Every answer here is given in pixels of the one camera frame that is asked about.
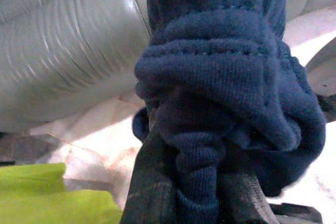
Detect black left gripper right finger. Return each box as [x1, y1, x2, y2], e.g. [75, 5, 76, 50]
[217, 173, 279, 224]

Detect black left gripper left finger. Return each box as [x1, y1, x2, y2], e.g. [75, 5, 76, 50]
[120, 119, 180, 224]

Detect navy blue fleece garment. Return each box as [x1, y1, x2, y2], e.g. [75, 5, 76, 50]
[132, 0, 328, 224]

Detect lime green printed shirt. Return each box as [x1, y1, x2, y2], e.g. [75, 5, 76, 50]
[0, 162, 124, 224]

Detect grey-green leather sofa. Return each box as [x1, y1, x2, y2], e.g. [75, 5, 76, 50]
[0, 0, 336, 133]

